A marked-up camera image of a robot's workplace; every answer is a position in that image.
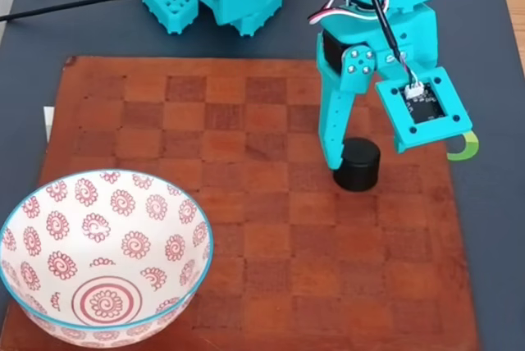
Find black cylinder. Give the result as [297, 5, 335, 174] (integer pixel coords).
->
[332, 137, 381, 194]

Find white bowl with red flowers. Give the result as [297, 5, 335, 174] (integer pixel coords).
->
[0, 168, 216, 349]

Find brown leather chessboard mat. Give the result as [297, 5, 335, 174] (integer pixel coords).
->
[39, 54, 483, 351]

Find thin black camera cable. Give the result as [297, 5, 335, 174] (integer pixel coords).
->
[355, 0, 421, 100]

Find teal camera mount with board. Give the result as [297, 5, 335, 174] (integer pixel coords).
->
[375, 66, 474, 152]

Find green ring sticker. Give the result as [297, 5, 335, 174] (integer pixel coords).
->
[445, 129, 481, 163]

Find white red servo wires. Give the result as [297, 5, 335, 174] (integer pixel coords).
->
[307, 0, 391, 26]

